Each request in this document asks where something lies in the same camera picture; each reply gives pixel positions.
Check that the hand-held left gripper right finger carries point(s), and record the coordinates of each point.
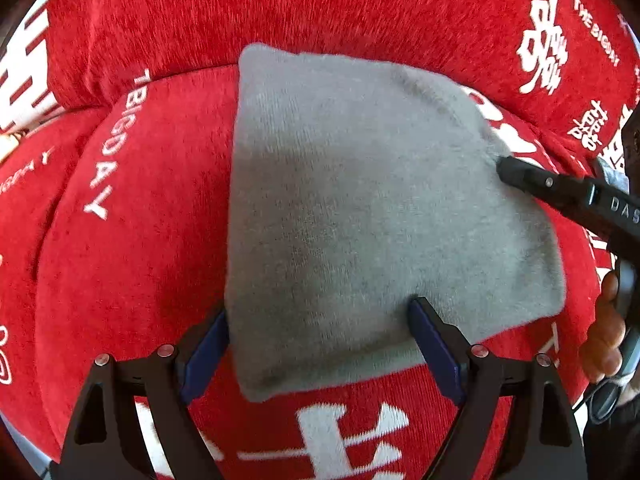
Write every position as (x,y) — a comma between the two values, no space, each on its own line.
(435,345)

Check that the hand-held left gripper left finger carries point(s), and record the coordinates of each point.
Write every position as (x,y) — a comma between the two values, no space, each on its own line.
(205,350)

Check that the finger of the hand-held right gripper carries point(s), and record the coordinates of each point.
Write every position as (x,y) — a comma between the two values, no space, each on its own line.
(545,186)

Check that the grey cloth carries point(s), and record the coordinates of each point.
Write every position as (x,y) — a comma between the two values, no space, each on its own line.
(360,185)

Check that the person's right hand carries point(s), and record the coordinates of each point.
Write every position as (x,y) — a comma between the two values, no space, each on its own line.
(605,335)

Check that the red printed blanket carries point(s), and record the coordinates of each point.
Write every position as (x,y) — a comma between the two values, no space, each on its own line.
(150,260)

